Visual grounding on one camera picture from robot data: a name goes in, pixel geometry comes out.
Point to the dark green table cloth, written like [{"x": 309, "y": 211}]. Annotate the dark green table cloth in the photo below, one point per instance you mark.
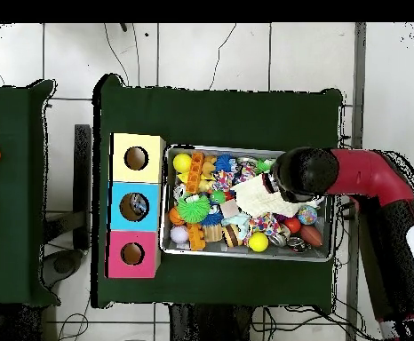
[
  {"x": 8, "y": 213},
  {"x": 210, "y": 113}
]

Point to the silver mesh bin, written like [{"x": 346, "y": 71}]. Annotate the silver mesh bin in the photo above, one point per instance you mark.
[{"x": 320, "y": 245}]

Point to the white ball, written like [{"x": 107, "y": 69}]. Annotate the white ball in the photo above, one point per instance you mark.
[{"x": 178, "y": 234}]

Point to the cream knitted cloth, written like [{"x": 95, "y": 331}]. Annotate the cream knitted cloth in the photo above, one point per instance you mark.
[{"x": 260, "y": 199}]

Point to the orange toy basketball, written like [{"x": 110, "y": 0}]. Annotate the orange toy basketball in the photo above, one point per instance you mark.
[{"x": 174, "y": 216}]

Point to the wooden box with three holes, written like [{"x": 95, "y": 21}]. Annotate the wooden box with three holes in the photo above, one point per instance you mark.
[{"x": 118, "y": 170}]

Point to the green spiky toy with eyes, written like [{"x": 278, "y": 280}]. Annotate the green spiky toy with eyes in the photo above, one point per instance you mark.
[{"x": 192, "y": 209}]

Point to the yellow ball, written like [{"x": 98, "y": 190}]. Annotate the yellow ball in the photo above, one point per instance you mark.
[
  {"x": 182, "y": 162},
  {"x": 258, "y": 242}
]

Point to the colourful globe ball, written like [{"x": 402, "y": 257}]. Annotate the colourful globe ball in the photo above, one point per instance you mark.
[{"x": 307, "y": 215}]

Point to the yellow black striped plush toy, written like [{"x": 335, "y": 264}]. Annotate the yellow black striped plush toy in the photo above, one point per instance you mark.
[{"x": 232, "y": 236}]

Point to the orange plastic building block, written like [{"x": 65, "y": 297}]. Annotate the orange plastic building block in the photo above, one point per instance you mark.
[
  {"x": 195, "y": 174},
  {"x": 195, "y": 238}
]

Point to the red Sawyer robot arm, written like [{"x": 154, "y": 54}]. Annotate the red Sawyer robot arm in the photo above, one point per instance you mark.
[{"x": 370, "y": 174}]

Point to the crushed clear plastic bottle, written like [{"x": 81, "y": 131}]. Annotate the crushed clear plastic bottle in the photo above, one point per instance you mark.
[{"x": 138, "y": 204}]

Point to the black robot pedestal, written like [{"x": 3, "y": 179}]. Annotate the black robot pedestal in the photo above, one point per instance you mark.
[{"x": 207, "y": 323}]

